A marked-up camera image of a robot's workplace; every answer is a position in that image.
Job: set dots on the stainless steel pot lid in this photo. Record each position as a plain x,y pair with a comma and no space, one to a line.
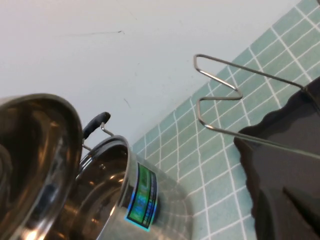
40,135

